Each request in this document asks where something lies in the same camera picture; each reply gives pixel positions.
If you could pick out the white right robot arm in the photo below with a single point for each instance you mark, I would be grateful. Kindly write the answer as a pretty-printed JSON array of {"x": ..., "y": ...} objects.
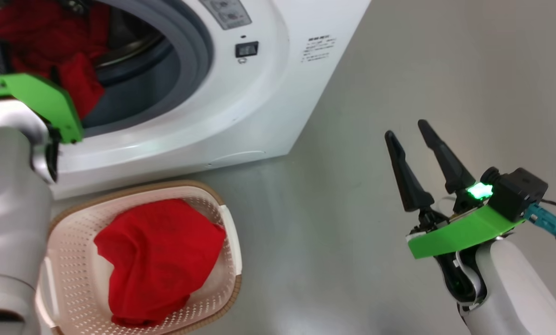
[{"x": 515, "y": 288}]

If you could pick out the perforated steel washer drum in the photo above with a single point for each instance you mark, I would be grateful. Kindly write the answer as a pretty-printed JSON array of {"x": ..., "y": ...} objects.
[{"x": 133, "y": 42}]

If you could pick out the grey warning sticker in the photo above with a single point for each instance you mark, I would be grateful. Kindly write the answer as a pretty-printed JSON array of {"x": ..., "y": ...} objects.
[{"x": 226, "y": 14}]

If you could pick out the red garment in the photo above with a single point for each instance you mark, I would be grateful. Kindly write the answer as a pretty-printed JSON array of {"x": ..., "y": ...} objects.
[
  {"x": 161, "y": 260},
  {"x": 50, "y": 32}
]

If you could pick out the black door latch socket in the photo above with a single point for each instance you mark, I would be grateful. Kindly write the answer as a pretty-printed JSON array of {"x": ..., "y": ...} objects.
[{"x": 247, "y": 49}]

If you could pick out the round filter cover panel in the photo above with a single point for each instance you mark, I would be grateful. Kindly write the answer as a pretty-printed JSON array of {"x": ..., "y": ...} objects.
[{"x": 236, "y": 159}]

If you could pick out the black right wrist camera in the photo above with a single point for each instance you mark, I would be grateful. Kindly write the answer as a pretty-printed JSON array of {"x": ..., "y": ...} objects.
[{"x": 519, "y": 193}]

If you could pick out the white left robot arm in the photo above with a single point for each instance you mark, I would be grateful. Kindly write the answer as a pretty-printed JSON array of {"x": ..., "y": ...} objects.
[{"x": 8, "y": 209}]

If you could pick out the grey rubber door gasket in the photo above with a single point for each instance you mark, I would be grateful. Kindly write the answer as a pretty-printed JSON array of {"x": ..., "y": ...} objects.
[{"x": 184, "y": 65}]

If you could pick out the black text instruction sticker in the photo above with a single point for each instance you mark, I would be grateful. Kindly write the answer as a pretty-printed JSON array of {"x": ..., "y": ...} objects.
[{"x": 318, "y": 49}]

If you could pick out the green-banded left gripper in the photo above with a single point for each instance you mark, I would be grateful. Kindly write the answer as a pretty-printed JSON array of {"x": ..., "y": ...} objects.
[{"x": 40, "y": 95}]

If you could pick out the teal right camera connector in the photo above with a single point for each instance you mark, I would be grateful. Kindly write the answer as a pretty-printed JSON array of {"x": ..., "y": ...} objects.
[{"x": 545, "y": 221}]

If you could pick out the white front-load washing machine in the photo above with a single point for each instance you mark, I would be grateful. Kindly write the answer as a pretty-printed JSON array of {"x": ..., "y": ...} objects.
[{"x": 268, "y": 107}]

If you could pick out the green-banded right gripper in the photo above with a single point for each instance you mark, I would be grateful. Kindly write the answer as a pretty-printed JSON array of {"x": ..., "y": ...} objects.
[{"x": 459, "y": 232}]

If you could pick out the cream perforated laundry basket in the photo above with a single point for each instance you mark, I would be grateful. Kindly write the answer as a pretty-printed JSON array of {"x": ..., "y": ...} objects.
[{"x": 73, "y": 242}]

